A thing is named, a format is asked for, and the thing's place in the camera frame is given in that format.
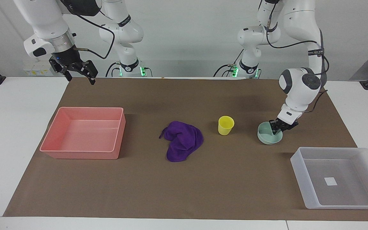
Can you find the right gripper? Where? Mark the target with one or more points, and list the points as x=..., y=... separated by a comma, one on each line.
x=65, y=57

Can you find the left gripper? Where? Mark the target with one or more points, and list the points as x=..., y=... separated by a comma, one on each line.
x=291, y=125

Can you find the pale green bowl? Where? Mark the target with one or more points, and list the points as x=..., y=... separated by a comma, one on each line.
x=267, y=137

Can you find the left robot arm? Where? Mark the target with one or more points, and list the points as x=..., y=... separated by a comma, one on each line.
x=299, y=92

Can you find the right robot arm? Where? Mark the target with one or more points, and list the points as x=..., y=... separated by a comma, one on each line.
x=48, y=22

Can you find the pink plastic box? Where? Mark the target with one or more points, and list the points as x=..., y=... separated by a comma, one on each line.
x=85, y=134

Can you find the clear plastic box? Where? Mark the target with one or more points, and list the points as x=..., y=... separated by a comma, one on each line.
x=340, y=179

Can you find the yellow plastic cup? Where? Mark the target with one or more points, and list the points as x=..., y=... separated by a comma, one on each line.
x=225, y=126

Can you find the white square sticker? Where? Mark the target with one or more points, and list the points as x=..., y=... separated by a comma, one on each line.
x=330, y=181

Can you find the purple cloth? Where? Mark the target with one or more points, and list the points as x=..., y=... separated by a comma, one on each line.
x=182, y=140

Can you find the white wall socket strip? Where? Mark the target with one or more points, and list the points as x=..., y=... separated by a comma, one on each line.
x=37, y=68

